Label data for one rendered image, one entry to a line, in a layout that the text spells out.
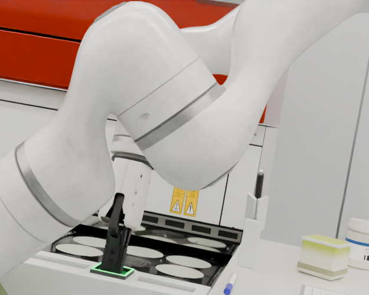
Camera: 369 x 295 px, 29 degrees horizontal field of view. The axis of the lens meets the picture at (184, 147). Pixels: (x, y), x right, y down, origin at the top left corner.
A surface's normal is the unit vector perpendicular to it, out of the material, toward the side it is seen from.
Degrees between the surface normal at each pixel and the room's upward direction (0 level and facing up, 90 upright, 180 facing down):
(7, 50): 90
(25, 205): 100
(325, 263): 90
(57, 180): 97
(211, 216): 90
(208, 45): 52
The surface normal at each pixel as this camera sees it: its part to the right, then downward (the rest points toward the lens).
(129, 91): -0.27, 0.36
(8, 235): 0.11, 0.41
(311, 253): -0.55, -0.05
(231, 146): 0.51, 0.23
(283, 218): -0.18, 0.02
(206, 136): 0.22, 0.04
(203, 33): 0.31, -0.69
